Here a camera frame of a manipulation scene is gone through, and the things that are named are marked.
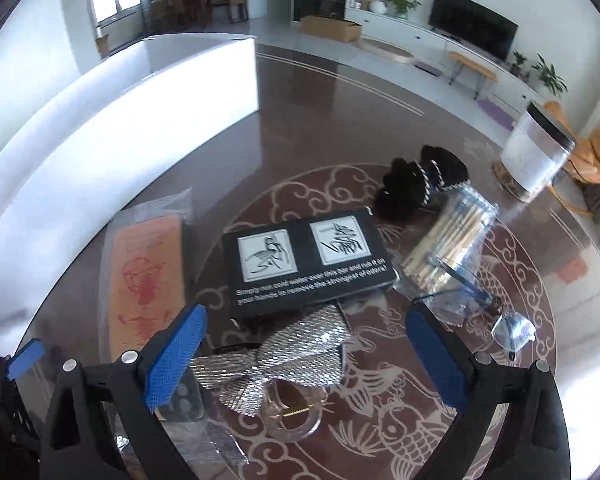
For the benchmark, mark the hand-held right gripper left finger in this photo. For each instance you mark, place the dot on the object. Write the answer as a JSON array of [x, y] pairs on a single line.
[[175, 360]]

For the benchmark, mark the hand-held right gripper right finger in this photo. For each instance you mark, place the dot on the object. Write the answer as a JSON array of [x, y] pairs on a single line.
[[435, 355]]

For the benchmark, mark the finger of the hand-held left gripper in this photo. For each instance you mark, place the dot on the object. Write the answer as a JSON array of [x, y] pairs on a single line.
[[25, 357]]

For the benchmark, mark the cotton swab packet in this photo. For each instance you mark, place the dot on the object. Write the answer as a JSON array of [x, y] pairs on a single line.
[[445, 240]]

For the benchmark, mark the silver bow hair clip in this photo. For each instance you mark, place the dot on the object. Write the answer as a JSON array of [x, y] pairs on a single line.
[[300, 345]]

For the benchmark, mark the black rhinestone-trimmed scrunchie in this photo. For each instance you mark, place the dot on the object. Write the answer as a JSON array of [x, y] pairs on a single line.
[[405, 185]]

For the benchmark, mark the large white box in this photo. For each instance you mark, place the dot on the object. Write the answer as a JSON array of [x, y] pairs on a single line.
[[105, 120]]

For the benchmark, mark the brown patterned glass desktop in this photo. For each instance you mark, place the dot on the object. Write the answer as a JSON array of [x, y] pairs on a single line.
[[330, 125]]

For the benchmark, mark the dark spotted flat item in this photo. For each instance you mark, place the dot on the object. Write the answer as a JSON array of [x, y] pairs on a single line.
[[185, 402]]

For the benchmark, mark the rimless eyeglasses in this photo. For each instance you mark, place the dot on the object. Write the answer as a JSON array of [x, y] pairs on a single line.
[[512, 330]]

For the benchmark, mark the crumpled clear plastic wrapper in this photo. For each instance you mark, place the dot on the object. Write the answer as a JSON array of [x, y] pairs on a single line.
[[220, 445]]

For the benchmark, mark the long flat plastic-wrapped packet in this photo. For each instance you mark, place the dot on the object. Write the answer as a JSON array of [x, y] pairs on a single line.
[[145, 260]]

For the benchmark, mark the black printed box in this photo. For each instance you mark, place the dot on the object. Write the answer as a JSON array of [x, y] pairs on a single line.
[[300, 225]]

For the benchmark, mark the clear jar with black lid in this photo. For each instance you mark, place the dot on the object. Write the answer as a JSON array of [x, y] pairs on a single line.
[[530, 155]]

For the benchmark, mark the purple floor mat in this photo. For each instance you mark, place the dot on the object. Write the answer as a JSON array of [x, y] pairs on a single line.
[[495, 112]]

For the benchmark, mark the orange lounge chair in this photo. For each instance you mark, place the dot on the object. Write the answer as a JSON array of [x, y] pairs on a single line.
[[595, 160]]

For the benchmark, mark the wooden bench with hairpin legs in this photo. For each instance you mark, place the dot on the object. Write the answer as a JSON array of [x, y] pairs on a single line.
[[472, 62]]

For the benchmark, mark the broad-leaf potted plant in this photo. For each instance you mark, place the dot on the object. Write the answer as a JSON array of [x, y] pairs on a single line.
[[549, 75]]

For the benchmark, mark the small potted plant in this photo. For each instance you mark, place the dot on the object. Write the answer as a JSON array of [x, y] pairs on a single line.
[[518, 62]]

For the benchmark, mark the round floor cushion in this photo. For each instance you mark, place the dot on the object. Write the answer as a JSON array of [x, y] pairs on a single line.
[[385, 52]]

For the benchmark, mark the white television cabinet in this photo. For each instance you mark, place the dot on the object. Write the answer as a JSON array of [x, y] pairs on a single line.
[[405, 30]]

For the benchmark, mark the black flat-screen television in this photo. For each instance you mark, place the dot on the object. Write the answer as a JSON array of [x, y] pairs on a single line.
[[472, 22]]

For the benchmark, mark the cardboard box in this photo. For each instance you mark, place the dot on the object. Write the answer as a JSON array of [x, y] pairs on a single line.
[[330, 29]]

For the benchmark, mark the leafy green potted plant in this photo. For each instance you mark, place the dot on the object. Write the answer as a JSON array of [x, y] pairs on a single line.
[[402, 4]]

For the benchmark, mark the round white vase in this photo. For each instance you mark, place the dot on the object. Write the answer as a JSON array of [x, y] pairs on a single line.
[[377, 7]]

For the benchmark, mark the dining table with chairs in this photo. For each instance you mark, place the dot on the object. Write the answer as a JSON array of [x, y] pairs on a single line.
[[215, 0]]

